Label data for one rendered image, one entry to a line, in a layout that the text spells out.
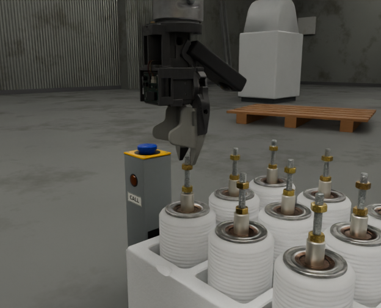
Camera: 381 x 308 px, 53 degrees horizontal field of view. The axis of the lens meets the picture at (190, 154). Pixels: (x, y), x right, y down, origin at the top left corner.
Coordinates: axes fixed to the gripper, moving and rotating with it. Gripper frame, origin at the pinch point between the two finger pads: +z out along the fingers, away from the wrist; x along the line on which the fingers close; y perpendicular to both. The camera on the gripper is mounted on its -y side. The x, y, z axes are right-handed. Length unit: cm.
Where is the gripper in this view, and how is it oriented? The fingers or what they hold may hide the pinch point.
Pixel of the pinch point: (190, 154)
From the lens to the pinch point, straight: 62.0
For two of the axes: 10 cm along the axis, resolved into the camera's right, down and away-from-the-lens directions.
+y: -8.7, 1.1, -4.9
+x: 5.0, 2.0, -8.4
